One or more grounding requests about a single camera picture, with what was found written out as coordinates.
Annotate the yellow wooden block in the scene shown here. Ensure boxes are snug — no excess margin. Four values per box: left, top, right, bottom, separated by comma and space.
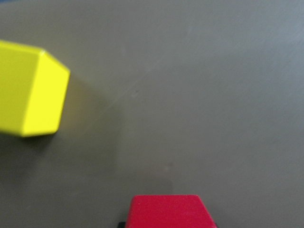
0, 40, 70, 137

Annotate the brown paper table cover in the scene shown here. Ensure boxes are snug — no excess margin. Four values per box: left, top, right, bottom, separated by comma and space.
0, 0, 304, 228

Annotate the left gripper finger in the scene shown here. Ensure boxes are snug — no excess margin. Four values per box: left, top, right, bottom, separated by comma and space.
118, 222, 126, 228

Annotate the red wooden block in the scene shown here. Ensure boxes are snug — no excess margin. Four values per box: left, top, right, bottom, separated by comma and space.
125, 195, 217, 228

